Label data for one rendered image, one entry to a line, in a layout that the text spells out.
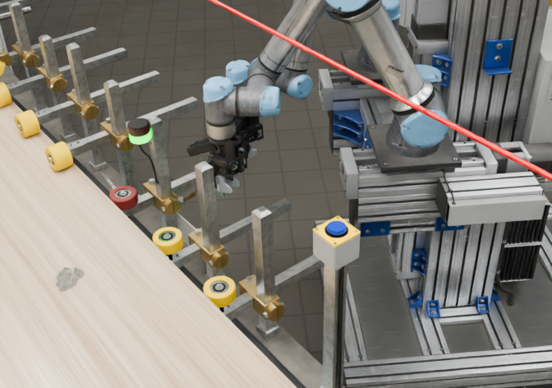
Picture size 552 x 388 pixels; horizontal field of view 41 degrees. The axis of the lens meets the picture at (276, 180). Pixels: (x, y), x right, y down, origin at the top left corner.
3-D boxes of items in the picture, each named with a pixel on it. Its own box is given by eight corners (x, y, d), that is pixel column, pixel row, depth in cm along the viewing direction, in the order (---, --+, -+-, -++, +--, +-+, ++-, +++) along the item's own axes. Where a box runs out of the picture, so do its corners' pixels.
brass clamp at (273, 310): (255, 286, 198) (255, 272, 195) (287, 315, 189) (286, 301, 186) (237, 297, 195) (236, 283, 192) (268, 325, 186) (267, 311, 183)
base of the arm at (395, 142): (432, 126, 212) (435, 96, 206) (446, 155, 200) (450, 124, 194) (380, 130, 211) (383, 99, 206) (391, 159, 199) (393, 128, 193)
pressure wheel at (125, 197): (134, 210, 224) (128, 180, 217) (146, 223, 219) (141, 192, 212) (110, 221, 220) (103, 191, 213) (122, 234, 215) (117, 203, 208)
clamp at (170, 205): (158, 190, 228) (156, 177, 225) (181, 211, 219) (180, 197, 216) (143, 197, 225) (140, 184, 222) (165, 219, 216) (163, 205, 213)
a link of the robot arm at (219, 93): (233, 89, 179) (199, 89, 180) (236, 127, 186) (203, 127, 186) (236, 74, 186) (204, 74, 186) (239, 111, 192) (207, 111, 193)
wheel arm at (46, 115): (156, 77, 265) (154, 68, 263) (161, 80, 263) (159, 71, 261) (24, 125, 241) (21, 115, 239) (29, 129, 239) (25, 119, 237)
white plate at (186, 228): (162, 219, 236) (158, 193, 230) (206, 260, 219) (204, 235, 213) (160, 219, 235) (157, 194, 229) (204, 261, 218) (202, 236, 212)
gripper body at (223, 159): (232, 183, 194) (228, 145, 187) (206, 174, 198) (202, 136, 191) (248, 169, 199) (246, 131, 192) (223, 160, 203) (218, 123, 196)
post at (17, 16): (44, 112, 295) (16, -2, 267) (48, 115, 293) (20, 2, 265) (36, 115, 294) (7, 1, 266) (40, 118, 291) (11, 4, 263)
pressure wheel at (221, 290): (209, 306, 190) (205, 273, 184) (240, 307, 190) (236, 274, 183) (204, 329, 184) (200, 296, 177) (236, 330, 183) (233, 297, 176)
